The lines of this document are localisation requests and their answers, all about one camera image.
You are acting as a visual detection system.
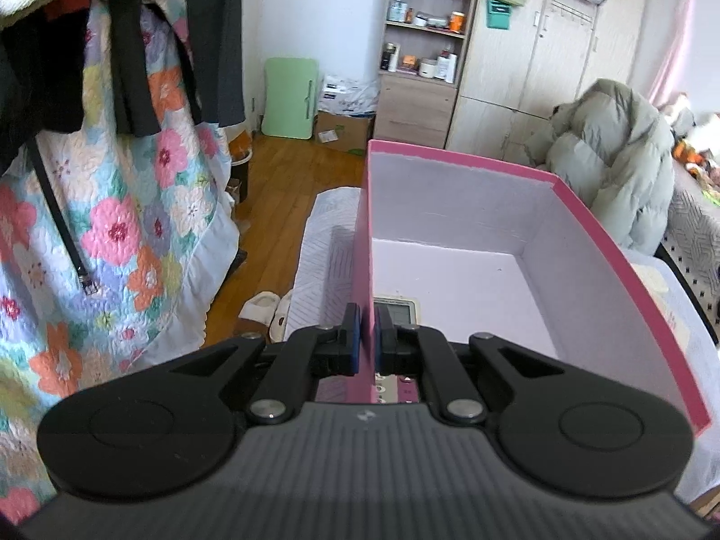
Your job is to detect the cream remote with grey screen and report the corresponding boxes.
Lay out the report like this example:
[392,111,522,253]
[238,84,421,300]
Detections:
[373,296,417,404]

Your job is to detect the pink cardboard box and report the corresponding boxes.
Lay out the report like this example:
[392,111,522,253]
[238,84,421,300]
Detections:
[349,141,711,433]

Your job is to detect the white slippers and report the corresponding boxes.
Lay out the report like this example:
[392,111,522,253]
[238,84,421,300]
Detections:
[238,291,292,342]

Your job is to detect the white patterned table cloth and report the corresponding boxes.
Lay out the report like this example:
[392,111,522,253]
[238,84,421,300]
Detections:
[269,187,360,342]

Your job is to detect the cardboard box on floor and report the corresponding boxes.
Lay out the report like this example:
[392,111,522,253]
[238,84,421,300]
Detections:
[315,111,375,155]

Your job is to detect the floral quilt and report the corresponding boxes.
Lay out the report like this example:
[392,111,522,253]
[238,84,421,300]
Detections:
[1,0,239,523]

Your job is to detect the black belt with buckle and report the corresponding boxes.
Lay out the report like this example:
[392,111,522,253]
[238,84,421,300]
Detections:
[27,138,98,296]

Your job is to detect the green folding table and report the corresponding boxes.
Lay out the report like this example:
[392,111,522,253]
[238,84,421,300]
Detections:
[261,57,319,140]

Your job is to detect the grey-green puffer jacket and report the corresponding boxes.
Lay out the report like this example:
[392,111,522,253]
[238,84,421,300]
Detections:
[517,79,675,255]

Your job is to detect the patterned bed cover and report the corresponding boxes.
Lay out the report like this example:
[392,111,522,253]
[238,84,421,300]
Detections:
[661,163,719,345]

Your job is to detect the wooden shelf cabinet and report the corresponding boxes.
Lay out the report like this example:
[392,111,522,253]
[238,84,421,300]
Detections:
[373,0,477,148]

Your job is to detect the teal hanging organizer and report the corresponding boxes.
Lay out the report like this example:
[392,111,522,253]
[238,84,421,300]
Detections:
[486,0,513,31]

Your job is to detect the light wood wardrobe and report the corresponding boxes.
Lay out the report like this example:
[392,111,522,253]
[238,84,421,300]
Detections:
[445,0,647,158]

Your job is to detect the pink curtain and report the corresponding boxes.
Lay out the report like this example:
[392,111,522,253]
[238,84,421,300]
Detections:
[649,0,697,106]

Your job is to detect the black hanging garment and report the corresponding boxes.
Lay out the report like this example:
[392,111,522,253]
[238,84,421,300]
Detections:
[1,0,245,165]

